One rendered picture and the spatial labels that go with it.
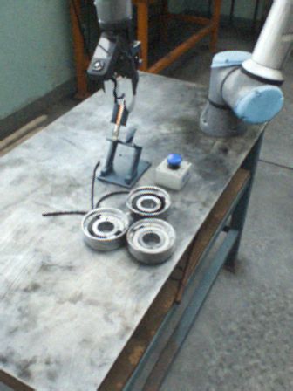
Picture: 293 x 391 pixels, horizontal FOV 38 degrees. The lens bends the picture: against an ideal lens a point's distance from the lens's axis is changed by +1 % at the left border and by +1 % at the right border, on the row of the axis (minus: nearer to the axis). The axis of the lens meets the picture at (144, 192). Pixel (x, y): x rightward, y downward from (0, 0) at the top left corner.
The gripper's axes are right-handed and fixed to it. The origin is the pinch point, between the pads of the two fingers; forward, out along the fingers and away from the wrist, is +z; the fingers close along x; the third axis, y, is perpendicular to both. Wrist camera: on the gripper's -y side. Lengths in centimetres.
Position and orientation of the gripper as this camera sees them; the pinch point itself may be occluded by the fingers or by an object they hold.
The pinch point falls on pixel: (121, 108)
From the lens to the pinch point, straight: 105.1
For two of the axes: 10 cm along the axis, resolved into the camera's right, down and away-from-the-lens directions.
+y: 3.6, -5.7, 7.4
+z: 0.8, 8.1, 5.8
